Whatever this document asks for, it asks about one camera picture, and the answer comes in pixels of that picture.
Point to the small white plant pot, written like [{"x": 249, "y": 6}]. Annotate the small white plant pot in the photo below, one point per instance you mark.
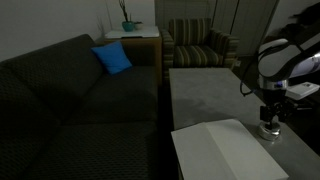
[{"x": 138, "y": 26}]

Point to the blue throw cushion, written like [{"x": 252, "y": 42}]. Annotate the blue throw cushion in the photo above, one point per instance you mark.
[{"x": 113, "y": 58}]

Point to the white flat board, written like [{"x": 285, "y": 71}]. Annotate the white flat board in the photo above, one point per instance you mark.
[{"x": 136, "y": 33}]

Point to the wooden side table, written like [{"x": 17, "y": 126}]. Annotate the wooden side table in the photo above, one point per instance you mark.
[{"x": 143, "y": 50}]

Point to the striped armchair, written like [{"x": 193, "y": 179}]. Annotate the striped armchair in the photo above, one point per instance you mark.
[{"x": 196, "y": 53}]

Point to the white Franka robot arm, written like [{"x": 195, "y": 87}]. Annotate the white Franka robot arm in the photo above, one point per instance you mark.
[{"x": 276, "y": 63}]

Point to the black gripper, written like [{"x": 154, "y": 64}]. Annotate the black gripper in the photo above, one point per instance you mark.
[{"x": 275, "y": 98}]

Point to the white hardcover book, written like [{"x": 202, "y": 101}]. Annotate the white hardcover book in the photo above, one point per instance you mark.
[{"x": 226, "y": 153}]

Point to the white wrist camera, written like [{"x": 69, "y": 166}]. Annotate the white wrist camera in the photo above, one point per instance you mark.
[{"x": 301, "y": 90}]

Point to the teal pot with plant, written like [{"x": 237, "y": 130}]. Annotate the teal pot with plant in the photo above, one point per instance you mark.
[{"x": 128, "y": 26}]

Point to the glass candle jar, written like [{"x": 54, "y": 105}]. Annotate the glass candle jar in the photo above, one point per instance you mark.
[{"x": 268, "y": 134}]

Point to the dark grey fabric sofa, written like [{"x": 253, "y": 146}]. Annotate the dark grey fabric sofa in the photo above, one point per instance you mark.
[{"x": 83, "y": 106}]

